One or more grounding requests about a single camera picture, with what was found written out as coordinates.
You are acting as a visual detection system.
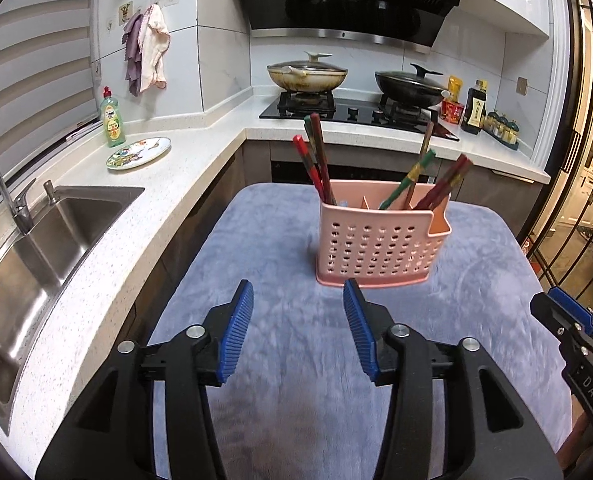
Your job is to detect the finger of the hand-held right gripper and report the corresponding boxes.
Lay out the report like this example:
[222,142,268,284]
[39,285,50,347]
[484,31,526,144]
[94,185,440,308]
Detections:
[530,292,584,348]
[549,286,593,333]

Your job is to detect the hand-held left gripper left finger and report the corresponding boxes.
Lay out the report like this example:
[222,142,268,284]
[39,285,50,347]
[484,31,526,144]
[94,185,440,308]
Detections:
[35,279,255,480]

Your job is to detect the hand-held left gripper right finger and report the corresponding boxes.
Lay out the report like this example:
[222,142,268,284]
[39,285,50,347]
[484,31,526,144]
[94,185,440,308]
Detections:
[343,278,564,480]

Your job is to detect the pink perforated utensil holder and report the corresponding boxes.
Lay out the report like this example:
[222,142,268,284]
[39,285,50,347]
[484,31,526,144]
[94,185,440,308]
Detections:
[315,180,452,288]

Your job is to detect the green chopstick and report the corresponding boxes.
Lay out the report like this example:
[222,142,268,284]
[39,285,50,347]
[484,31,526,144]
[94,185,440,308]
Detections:
[379,150,437,211]

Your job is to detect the dark red chopstick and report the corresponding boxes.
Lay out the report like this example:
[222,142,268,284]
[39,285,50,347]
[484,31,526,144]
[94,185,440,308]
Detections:
[426,157,474,210]
[413,170,452,209]
[415,154,469,209]

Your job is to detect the bright red chopstick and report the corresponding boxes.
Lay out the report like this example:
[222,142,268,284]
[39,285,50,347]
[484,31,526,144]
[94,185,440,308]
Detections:
[291,135,329,203]

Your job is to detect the brown chopstick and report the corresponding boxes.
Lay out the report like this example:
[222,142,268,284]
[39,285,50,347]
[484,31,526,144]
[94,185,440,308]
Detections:
[407,121,435,200]

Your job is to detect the copper red chopstick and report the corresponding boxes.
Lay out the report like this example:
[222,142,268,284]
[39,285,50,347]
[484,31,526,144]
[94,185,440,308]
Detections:
[312,113,338,207]

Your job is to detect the red and brown chopsticks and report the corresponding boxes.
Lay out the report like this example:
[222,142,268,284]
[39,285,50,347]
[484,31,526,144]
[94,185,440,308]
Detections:
[303,116,333,205]

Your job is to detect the blue-grey fleece blanket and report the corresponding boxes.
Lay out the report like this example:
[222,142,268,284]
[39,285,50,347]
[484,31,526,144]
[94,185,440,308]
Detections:
[146,182,574,480]

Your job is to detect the black grid glass door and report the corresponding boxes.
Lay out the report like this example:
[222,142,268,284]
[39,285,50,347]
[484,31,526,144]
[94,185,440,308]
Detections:
[523,0,593,321]

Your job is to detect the pack of small bottles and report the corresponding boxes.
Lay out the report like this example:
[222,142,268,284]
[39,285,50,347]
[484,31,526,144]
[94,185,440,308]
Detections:
[483,110,521,150]

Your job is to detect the white kitchen counter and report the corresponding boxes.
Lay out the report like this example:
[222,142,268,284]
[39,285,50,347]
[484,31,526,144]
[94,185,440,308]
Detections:
[0,97,552,461]

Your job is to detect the patterned plate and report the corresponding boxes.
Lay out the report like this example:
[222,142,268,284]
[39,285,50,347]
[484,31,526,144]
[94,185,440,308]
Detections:
[106,136,172,171]

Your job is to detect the steel sink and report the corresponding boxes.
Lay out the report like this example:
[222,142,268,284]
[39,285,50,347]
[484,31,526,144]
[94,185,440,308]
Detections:
[0,185,146,436]

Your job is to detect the dark soy sauce bottle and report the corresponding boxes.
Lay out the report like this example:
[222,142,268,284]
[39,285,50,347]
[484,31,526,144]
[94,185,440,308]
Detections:
[460,79,488,135]

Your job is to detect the black gas stove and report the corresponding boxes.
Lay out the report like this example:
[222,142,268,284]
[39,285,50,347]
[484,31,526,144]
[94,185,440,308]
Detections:
[259,91,461,142]

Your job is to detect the red seasoning jar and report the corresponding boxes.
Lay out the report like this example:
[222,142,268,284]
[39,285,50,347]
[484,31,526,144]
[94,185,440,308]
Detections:
[441,99,465,125]

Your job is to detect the green dish soap bottle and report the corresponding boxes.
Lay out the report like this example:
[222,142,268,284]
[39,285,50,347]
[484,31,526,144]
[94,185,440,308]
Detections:
[100,86,127,148]

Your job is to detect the black wok with lid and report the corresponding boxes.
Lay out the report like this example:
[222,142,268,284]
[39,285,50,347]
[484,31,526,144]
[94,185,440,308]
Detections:
[375,63,449,108]

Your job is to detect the steel faucet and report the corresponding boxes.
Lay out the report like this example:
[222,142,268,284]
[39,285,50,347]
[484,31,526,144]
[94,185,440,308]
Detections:
[0,132,37,235]

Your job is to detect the beige wok with lid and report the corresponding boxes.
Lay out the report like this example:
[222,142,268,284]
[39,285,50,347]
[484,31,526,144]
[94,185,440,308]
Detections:
[267,51,349,93]

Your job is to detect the pink white hanging cloth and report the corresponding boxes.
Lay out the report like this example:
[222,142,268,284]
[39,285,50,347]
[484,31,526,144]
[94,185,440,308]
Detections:
[137,4,171,93]

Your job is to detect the purple hanging cloth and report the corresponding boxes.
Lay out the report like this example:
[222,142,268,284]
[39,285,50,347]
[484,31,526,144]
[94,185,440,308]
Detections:
[122,11,144,97]

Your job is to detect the white window blind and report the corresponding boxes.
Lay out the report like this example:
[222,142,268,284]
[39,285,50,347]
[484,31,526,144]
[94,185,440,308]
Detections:
[0,0,102,211]

